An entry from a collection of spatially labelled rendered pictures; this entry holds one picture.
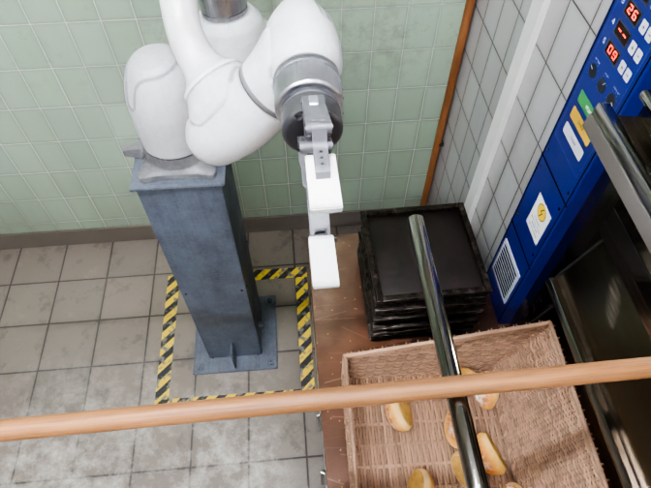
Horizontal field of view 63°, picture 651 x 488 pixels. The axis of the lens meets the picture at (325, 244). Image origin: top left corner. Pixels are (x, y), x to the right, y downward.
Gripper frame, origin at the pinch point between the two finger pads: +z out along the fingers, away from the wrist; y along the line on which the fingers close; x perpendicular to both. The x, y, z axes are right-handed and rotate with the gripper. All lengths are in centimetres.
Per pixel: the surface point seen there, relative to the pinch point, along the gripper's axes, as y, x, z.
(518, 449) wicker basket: 86, -46, 3
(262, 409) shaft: 28.0, 9.4, 7.2
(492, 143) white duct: 60, -54, -72
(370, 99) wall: 77, -27, -115
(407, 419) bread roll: 84, -20, -6
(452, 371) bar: 30.7, -18.8, 3.2
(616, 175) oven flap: 7.8, -40.2, -13.0
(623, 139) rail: 4.7, -41.2, -16.5
